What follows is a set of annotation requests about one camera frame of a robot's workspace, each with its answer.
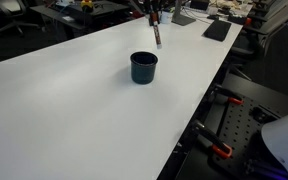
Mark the marker with orange cap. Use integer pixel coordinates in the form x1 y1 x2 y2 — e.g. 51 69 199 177
149 10 164 50

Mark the dark teal mug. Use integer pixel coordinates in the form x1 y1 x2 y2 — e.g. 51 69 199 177
129 50 159 85

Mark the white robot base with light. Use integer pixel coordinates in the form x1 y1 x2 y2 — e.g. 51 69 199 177
261 107 288 179

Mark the white mug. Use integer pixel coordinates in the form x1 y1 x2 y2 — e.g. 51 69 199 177
160 9 174 25

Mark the grey monitor stand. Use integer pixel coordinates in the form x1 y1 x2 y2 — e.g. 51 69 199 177
171 0 197 27

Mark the black computer mouse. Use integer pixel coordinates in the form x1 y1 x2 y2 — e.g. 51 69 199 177
206 13 220 21

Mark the yellow object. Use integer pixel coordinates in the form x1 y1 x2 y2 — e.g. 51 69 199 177
80 0 94 10

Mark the black flat rectangular pad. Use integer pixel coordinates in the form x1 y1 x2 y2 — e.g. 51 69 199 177
202 19 233 43

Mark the black desk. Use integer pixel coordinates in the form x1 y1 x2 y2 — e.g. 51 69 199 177
29 0 132 39

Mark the black office chair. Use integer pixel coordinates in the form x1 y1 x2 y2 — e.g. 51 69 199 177
230 14 288 68

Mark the grey office chair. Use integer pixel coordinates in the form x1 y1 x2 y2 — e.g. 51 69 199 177
0 0 42 38

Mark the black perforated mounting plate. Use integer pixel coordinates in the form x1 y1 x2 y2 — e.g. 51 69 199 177
175 73 288 180

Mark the black clamp with orange handle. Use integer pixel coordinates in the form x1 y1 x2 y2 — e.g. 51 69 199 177
212 84 244 106
191 120 234 160

